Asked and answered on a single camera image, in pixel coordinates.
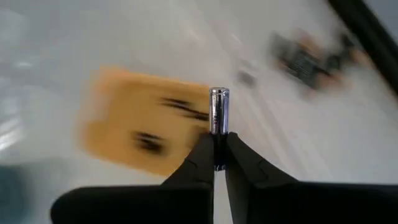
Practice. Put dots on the yellow plastic bin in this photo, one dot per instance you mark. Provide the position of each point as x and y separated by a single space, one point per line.
124 124

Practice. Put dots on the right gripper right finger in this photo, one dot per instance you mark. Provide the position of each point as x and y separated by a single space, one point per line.
280 202

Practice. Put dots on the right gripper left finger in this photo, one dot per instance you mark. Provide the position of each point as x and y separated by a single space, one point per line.
155 205

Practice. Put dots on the black copper battery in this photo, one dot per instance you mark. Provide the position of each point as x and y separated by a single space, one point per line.
196 115
311 74
177 104
292 59
149 143

